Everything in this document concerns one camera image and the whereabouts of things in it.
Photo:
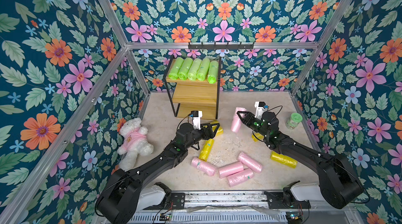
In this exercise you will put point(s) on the aluminium front rail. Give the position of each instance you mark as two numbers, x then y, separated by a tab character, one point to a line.
238	199

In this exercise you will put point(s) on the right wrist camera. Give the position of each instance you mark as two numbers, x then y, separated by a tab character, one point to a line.
260	108

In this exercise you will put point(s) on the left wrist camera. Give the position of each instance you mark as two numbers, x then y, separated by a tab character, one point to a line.
196	119

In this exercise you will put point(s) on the yellow roll diagonal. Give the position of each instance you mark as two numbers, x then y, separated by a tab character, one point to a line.
256	137
206	150

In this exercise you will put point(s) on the yellow roll right diagonal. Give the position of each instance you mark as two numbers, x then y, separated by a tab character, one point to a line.
256	137

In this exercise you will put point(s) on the green roll diagonal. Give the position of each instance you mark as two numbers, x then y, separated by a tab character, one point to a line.
174	70
213	72

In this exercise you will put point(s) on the yellow roll far right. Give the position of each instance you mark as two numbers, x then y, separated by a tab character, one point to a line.
282	159

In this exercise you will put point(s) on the yellow roll diagonal middle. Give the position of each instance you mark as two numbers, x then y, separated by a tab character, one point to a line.
206	150

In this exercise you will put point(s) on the pink roll bottom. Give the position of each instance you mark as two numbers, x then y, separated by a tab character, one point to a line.
240	177

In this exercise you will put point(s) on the green roll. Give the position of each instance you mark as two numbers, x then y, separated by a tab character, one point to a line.
184	69
192	72
203	69

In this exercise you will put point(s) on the yellow roll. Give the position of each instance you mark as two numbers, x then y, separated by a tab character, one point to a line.
282	159
219	131

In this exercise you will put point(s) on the green lidded jar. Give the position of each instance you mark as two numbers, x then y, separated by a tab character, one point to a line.
294	120

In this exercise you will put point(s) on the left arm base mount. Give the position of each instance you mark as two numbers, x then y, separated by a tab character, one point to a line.
158	195

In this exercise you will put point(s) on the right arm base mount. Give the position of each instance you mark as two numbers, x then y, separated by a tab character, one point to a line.
285	199

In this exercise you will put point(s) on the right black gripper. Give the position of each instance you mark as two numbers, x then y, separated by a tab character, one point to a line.
252	120

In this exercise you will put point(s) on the black wall hook rail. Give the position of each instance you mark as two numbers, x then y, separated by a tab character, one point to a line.
220	46

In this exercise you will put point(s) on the white plush toy pink shirt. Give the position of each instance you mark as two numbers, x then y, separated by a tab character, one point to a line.
135	143

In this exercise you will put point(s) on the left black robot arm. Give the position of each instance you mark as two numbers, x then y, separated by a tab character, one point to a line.
119	199

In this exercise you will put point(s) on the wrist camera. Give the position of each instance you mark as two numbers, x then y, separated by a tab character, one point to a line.
196	119
260	108

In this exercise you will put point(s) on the wooden three-tier shelf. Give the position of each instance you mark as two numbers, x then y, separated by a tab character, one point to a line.
186	95

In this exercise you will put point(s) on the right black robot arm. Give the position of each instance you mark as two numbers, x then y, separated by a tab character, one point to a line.
339	185

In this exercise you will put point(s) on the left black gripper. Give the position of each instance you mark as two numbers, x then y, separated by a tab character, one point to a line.
209	135

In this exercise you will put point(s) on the pink roll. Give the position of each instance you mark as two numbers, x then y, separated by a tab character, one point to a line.
230	169
203	166
236	122
249	162
240	177

